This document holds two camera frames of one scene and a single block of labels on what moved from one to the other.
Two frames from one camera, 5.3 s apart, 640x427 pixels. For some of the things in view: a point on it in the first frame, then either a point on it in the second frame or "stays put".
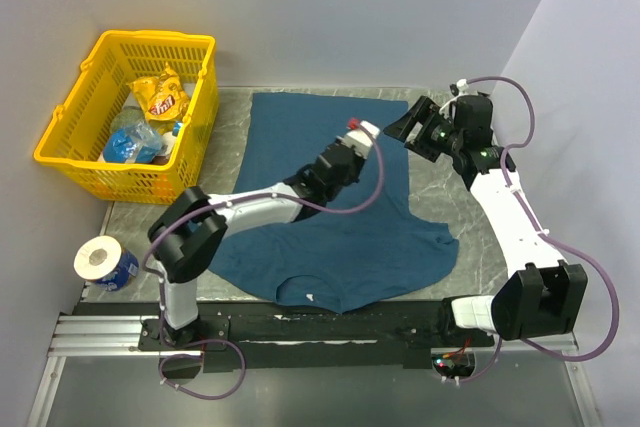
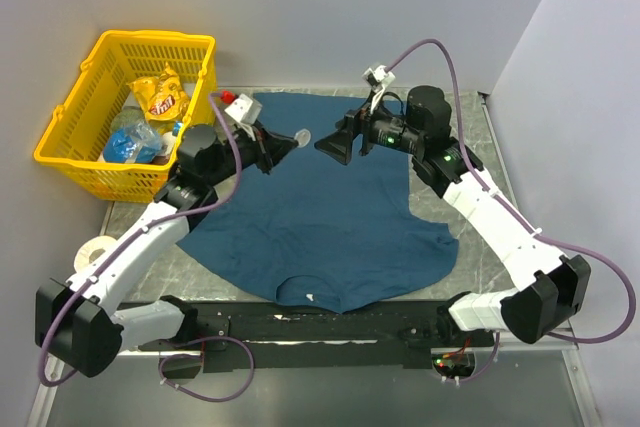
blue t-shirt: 368,245 stays put
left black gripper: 359,162 -> 271,150
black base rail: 258,336 stays put
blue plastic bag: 133,142 stays put
